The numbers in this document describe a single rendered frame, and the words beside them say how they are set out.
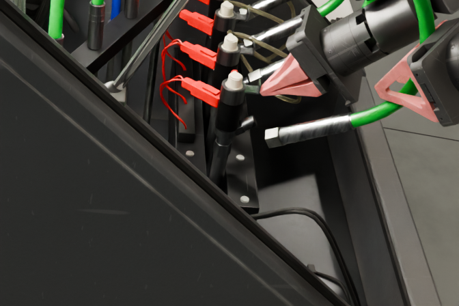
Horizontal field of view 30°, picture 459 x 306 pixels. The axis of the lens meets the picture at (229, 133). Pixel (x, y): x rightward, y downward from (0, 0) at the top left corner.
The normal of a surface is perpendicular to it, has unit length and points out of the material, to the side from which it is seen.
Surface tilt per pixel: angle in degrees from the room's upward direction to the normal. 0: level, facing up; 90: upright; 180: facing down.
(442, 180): 0
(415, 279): 0
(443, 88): 48
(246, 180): 0
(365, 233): 90
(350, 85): 44
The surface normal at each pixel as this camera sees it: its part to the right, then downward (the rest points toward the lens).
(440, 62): 0.56, -0.12
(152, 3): 0.15, -0.79
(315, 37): 0.77, -0.39
